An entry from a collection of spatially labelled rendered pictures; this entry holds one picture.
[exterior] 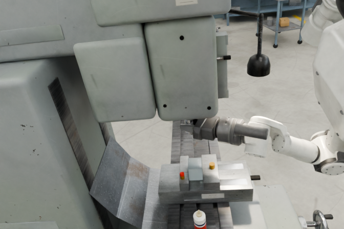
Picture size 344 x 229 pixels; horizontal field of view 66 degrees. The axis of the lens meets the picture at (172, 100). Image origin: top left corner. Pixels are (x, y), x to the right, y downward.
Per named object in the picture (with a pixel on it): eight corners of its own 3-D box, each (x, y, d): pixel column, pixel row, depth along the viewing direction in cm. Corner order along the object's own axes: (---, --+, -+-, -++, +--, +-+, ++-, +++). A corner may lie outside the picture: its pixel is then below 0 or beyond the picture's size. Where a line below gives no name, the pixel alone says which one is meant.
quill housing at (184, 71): (213, 89, 99) (209, -1, 83) (219, 121, 81) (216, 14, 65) (162, 93, 100) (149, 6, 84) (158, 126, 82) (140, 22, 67)
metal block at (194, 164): (202, 168, 106) (201, 157, 103) (202, 180, 101) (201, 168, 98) (189, 169, 106) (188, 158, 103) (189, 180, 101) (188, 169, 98)
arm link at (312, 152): (274, 137, 92) (317, 152, 97) (280, 164, 85) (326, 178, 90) (296, 121, 85) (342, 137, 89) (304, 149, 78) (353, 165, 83)
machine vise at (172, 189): (245, 172, 112) (245, 152, 106) (253, 201, 99) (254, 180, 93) (163, 175, 115) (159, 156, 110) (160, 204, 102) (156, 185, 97)
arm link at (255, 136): (237, 121, 92) (272, 127, 87) (231, 152, 90) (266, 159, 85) (231, 112, 82) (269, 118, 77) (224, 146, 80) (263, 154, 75)
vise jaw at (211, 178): (216, 161, 109) (216, 153, 107) (220, 189, 97) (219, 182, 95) (201, 161, 110) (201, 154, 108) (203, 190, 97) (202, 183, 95)
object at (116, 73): (161, 84, 101) (151, 14, 88) (156, 121, 79) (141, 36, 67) (112, 88, 102) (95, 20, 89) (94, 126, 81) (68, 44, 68)
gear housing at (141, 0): (219, -3, 84) (218, -39, 79) (232, 14, 63) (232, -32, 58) (116, 8, 87) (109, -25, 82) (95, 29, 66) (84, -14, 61)
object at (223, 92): (227, 92, 90) (226, 30, 79) (228, 98, 86) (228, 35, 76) (215, 93, 90) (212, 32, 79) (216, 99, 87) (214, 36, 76)
